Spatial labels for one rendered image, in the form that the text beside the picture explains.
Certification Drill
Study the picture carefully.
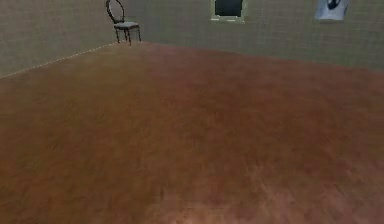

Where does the black chair with grey seat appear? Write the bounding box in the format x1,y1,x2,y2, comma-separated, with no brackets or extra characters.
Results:
105,0,142,46

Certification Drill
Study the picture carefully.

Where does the pale blue framed picture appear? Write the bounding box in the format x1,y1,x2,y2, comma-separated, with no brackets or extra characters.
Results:
314,0,350,22

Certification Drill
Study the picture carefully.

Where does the dark window with pale frame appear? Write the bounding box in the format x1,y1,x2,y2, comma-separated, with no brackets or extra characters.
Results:
210,0,248,24

